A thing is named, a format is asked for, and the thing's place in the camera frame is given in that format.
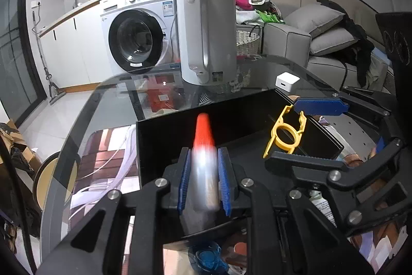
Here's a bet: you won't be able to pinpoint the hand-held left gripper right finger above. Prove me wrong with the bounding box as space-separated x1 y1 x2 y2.
217 147 375 275

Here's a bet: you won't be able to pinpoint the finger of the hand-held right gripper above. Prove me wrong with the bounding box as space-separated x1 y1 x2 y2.
294 86 391 134
264 138 404 226

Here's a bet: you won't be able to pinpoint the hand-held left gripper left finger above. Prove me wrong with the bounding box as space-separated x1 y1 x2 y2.
35 147 190 275

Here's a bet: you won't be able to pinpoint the glue bottle with orange cap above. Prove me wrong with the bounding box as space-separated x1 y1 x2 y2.
190 113 220 212

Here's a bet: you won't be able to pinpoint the yellow plastic clip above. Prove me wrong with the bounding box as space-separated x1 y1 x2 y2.
263 104 307 160

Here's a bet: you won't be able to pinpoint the black storage box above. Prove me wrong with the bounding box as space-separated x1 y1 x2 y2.
136 88 344 241

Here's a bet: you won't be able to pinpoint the white charger cube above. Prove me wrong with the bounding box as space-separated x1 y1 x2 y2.
276 71 301 90

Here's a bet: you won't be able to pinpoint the black clothes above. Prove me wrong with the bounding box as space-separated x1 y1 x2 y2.
317 0 375 87

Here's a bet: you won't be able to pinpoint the grey pillow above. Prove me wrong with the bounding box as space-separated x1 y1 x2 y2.
285 3 346 37
310 27 359 56

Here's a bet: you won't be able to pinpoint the blue translucent plastic item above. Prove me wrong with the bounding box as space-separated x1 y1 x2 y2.
188 244 230 274

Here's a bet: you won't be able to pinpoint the grey sofa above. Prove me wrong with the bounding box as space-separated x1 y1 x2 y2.
262 3 391 90

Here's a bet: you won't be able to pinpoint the red box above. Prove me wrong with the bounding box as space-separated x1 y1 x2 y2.
146 75 181 113

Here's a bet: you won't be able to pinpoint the printed table mat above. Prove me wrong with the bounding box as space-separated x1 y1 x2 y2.
69 114 412 272

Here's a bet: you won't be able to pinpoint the white wicker basket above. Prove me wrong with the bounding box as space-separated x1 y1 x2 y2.
236 24 261 56

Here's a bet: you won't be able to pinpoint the white electric kettle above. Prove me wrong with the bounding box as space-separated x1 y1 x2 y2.
176 0 238 85

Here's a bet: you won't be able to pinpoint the pile of colourful clothes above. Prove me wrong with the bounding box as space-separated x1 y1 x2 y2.
233 0 285 26

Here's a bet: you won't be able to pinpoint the round wooden stool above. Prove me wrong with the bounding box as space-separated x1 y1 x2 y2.
32 151 79 213

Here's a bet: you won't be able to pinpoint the white washing machine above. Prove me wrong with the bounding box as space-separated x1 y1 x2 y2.
99 0 179 74

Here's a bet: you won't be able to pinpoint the floor mop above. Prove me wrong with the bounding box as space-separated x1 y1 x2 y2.
31 9 66 105

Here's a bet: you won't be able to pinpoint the white kitchen counter cabinet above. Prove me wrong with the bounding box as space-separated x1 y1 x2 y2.
40 0 111 89

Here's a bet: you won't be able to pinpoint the black framed glass door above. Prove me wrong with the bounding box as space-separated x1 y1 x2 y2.
0 0 46 127

